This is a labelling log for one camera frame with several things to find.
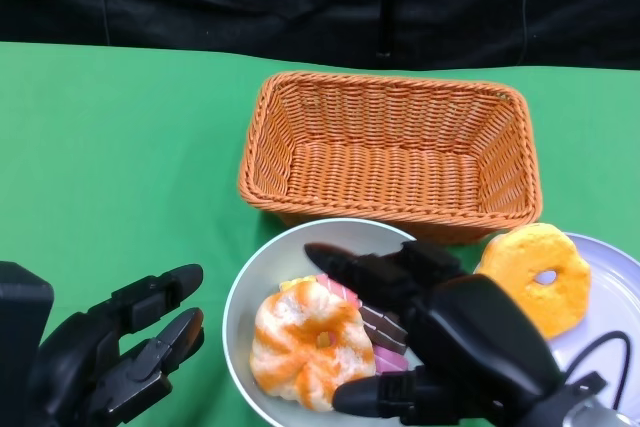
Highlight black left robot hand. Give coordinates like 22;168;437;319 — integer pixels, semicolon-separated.
29;263;206;427

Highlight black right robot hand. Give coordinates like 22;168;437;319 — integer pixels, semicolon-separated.
303;240;566;427

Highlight magenta pink cake slice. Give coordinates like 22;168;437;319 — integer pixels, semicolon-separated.
372;343;424;373

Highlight orange striped doughnut bread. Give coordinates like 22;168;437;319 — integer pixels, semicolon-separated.
248;280;377;411
473;222;593;339

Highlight chocolate layer cake slice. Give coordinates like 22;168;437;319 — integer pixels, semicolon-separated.
359;304;410;351

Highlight salmon pink cake slice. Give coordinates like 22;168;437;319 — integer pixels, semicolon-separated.
315;274;362;308

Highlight pale green bowl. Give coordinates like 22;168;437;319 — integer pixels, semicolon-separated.
222;217;436;427

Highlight lavender round plate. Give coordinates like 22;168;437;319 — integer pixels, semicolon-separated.
474;231;640;413

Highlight orange wicker basket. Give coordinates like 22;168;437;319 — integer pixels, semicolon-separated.
237;70;545;247

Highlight green tablecloth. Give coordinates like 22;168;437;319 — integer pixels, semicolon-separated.
0;40;640;427

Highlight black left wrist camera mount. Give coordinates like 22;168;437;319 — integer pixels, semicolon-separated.
0;260;55;427

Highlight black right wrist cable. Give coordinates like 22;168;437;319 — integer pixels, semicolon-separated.
564;330;632;413

